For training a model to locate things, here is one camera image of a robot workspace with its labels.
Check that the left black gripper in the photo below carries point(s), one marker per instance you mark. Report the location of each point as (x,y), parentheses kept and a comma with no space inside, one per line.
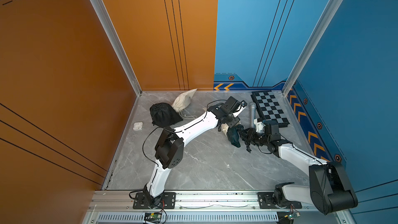
(233,124)

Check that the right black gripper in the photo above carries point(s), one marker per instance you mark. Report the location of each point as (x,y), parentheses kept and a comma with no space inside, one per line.
(249,135)

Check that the black hair dryer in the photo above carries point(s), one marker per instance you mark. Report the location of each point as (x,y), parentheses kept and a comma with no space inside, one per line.
(237,133)

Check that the black drawstring pouch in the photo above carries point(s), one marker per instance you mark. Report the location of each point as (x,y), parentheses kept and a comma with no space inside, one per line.
(163,115)

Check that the beige printed drawstring pouch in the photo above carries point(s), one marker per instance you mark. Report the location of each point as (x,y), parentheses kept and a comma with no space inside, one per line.
(224,127)

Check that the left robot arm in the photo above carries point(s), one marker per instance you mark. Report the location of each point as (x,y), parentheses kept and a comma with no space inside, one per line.
(169,149)

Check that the grey microphone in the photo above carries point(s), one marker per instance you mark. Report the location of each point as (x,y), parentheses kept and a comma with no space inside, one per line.
(252,114)

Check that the folded checkered chess board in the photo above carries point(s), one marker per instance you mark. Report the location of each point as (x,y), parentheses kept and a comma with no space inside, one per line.
(269,108)

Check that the right green circuit board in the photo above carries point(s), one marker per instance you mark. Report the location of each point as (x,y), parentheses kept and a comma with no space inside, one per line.
(287,218)

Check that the green circuit board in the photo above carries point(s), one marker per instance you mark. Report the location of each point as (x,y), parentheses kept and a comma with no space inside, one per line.
(152,218)
(287,218)

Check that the white earbuds case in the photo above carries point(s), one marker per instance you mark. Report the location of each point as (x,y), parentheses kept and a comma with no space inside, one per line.
(137,126)

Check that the left green circuit board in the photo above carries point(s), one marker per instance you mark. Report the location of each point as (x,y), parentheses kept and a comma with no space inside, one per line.
(152,218)

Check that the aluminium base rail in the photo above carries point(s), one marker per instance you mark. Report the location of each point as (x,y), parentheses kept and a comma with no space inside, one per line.
(203,207)

